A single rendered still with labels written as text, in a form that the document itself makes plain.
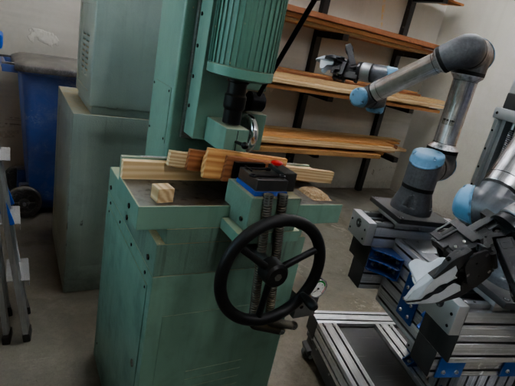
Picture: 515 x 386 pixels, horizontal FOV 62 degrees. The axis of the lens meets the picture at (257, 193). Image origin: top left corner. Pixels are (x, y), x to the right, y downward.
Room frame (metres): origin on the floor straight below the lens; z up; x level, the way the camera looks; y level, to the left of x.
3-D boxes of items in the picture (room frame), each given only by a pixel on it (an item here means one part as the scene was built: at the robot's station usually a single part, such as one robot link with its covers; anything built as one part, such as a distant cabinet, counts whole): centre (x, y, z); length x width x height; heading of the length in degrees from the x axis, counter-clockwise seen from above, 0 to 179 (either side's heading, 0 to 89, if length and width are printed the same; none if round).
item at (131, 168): (1.20, 0.10, 0.93); 0.60 x 0.02 x 0.05; 122
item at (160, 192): (0.95, 0.22, 0.92); 0.04 x 0.04 x 0.04; 40
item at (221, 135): (1.19, 0.12, 1.03); 0.14 x 0.07 x 0.09; 32
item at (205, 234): (1.12, 0.08, 0.82); 0.40 x 0.21 x 0.04; 122
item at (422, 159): (1.57, -0.58, 0.98); 0.13 x 0.12 x 0.14; 142
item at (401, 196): (1.57, -0.58, 0.87); 0.15 x 0.15 x 0.10
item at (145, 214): (1.09, 0.03, 0.87); 0.61 x 0.30 x 0.06; 122
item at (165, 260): (1.27, 0.18, 0.76); 0.57 x 0.45 x 0.09; 32
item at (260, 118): (1.41, 0.08, 1.02); 0.09 x 0.07 x 0.12; 122
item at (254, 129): (1.34, 0.07, 1.02); 0.12 x 0.03 x 0.12; 32
